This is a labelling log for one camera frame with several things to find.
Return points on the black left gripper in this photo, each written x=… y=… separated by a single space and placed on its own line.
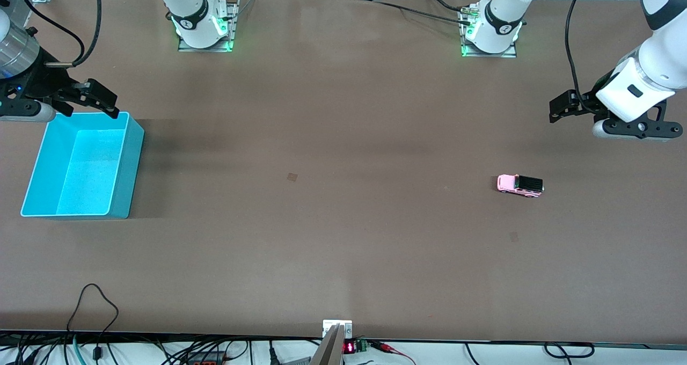
x=586 y=103

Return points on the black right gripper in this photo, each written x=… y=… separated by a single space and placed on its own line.
x=38 y=86

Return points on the pink jeep toy black roof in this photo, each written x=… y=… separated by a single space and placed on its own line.
x=510 y=183

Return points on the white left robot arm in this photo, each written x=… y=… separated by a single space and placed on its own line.
x=660 y=59

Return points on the cyan plastic bin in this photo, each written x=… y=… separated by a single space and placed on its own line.
x=80 y=193

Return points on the black orange power strip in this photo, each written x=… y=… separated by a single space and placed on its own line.
x=206 y=357

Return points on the red clip leads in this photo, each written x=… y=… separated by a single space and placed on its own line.
x=392 y=350

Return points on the red digit display module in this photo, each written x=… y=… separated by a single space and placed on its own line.
x=350 y=347

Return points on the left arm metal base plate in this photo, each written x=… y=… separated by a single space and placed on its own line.
x=512 y=51

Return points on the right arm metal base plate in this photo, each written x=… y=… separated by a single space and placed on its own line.
x=232 y=21

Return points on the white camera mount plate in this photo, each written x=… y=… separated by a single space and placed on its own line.
x=328 y=325

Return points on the grey metal camera bar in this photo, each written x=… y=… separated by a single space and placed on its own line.
x=328 y=349

